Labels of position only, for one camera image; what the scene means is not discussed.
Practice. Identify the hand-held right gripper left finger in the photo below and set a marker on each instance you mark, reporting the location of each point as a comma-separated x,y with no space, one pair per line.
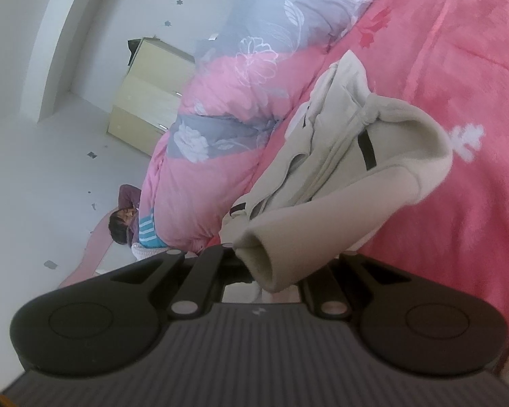
212,267

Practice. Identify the pink grey floral quilt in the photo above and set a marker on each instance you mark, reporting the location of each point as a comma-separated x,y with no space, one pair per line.
220,106

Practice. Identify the pink floral bed sheet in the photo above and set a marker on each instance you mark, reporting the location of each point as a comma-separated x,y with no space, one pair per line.
471,72

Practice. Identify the beige cabinet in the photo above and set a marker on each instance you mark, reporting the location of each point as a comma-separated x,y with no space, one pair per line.
148,101

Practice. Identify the teal striped cloth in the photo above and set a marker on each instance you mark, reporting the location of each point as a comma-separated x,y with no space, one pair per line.
148,229

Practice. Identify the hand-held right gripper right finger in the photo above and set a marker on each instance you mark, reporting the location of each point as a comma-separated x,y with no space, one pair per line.
328,292

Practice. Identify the beige hooded jacket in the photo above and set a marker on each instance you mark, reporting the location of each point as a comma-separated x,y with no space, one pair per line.
364,169

